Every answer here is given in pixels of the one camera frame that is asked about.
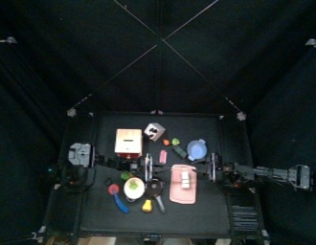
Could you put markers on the white toy pot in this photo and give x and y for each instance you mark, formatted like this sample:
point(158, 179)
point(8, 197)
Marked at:
point(134, 188)

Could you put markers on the dark green toy cucumber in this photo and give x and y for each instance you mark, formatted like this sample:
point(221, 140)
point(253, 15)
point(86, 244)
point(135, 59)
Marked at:
point(180, 151)

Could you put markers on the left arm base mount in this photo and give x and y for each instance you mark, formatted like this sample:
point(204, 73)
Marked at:
point(74, 178)

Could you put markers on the grey frame corner bracket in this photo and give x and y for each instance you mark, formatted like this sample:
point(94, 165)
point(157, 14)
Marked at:
point(312, 42)
point(241, 115)
point(8, 40)
point(71, 112)

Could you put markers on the black toy frying pan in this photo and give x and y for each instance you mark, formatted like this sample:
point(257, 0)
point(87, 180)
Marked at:
point(155, 189)

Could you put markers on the pink toy sausage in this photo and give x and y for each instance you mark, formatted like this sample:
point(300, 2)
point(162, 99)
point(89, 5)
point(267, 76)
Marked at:
point(164, 157)

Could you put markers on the red and blue toy spoon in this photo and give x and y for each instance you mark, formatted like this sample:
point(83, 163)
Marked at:
point(118, 197)

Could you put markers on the blue toy bowl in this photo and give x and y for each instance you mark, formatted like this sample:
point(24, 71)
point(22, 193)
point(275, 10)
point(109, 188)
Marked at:
point(197, 150)

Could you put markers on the table level camera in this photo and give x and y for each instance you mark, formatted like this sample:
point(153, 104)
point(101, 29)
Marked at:
point(153, 237)

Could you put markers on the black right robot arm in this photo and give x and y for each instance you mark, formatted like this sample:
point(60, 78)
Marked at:
point(267, 173)

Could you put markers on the black ribbed side panel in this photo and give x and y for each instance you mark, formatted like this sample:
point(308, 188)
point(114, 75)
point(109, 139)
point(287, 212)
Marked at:
point(245, 218)

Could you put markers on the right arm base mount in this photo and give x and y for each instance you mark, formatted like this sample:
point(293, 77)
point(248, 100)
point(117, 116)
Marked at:
point(238, 185)

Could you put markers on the grey shape sorter cube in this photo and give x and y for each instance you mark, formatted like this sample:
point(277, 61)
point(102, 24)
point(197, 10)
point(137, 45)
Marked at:
point(154, 131)

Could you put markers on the pink cutting board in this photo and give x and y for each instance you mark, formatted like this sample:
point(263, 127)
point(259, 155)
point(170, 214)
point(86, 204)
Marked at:
point(177, 191)

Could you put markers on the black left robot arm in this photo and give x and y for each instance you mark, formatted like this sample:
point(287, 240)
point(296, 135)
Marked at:
point(105, 159)

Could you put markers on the light green toy piece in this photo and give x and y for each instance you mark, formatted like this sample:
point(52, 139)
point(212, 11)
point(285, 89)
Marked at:
point(176, 141)

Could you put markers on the yellow toy pear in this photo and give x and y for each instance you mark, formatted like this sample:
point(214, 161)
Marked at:
point(147, 205)

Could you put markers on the small orange toy piece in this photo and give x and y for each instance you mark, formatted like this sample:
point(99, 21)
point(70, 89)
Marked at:
point(166, 142)

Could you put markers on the wooden toy box red base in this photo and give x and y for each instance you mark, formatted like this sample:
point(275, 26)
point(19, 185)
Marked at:
point(129, 142)

